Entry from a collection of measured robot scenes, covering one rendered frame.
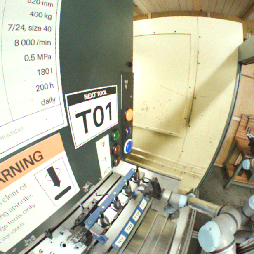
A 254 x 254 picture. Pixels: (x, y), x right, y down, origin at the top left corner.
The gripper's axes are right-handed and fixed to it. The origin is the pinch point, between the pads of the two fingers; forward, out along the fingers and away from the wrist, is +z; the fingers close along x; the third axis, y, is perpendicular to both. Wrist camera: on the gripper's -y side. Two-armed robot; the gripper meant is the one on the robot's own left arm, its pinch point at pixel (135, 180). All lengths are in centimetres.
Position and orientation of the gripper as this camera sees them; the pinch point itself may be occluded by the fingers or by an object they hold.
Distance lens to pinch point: 79.8
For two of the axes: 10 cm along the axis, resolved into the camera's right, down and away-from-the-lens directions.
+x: 5.1, -3.7, 7.8
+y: -0.4, 9.0, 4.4
